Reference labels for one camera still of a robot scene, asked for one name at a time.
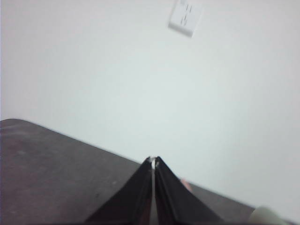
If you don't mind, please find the pink round plate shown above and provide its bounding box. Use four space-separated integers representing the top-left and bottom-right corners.
181 178 193 192

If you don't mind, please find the pale green round plate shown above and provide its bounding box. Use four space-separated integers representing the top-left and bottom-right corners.
248 205 293 225

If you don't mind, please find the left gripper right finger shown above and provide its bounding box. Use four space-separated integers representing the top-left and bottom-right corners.
154 156 225 225

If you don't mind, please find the white wall socket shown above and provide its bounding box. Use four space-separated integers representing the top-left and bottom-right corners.
167 0 204 38

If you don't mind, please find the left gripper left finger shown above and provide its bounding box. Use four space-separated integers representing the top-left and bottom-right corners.
84 156 154 225

